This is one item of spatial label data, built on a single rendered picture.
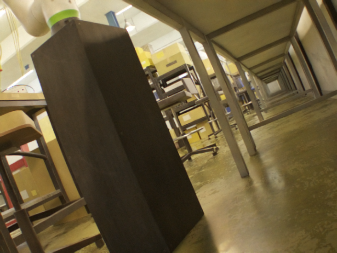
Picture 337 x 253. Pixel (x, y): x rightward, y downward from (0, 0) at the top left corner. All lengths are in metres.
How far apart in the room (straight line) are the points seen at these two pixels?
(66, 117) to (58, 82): 0.12
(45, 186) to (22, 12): 1.70
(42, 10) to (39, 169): 1.71
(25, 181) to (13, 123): 2.75
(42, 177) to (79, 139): 1.68
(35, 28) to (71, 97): 0.40
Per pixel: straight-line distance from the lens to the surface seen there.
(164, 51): 6.36
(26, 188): 3.87
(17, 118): 1.12
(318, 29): 2.23
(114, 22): 7.86
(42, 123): 8.18
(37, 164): 2.70
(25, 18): 1.33
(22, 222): 1.26
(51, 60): 1.09
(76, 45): 1.01
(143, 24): 10.07
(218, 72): 2.08
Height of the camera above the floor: 0.34
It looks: 1 degrees up
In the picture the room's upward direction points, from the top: 23 degrees counter-clockwise
